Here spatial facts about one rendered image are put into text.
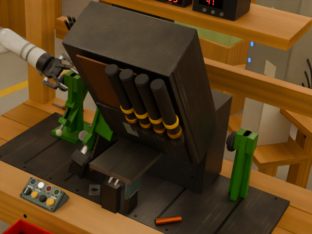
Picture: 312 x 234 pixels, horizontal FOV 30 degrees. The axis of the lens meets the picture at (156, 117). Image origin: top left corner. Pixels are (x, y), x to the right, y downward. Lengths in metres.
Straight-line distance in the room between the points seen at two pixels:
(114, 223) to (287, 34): 0.85
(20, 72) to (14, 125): 2.50
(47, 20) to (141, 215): 1.00
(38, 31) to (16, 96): 2.12
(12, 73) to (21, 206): 3.00
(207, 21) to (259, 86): 0.38
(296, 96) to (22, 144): 1.09
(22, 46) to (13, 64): 2.95
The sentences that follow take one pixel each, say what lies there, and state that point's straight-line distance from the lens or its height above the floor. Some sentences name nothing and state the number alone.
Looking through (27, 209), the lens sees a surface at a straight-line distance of 2.13.
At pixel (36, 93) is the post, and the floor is 0.93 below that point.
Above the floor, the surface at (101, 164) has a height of 1.13.
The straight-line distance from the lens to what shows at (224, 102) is 2.08.
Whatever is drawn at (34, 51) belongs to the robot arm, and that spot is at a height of 1.30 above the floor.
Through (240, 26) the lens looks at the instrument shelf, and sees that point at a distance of 1.93.
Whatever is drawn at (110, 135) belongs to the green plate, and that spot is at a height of 1.12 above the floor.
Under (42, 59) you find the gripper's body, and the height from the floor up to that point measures 1.29.
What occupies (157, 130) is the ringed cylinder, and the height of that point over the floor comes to 1.32.
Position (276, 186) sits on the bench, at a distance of 2.33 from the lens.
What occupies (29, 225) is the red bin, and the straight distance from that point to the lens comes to 2.00.
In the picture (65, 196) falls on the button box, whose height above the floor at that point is 0.93.
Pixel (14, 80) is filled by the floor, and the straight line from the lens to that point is 4.94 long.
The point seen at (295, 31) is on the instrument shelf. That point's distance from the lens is 1.96.
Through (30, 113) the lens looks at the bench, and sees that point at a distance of 2.67.
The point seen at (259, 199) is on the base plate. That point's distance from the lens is 2.21.
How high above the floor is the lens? 2.21
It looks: 30 degrees down
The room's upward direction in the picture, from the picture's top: 4 degrees clockwise
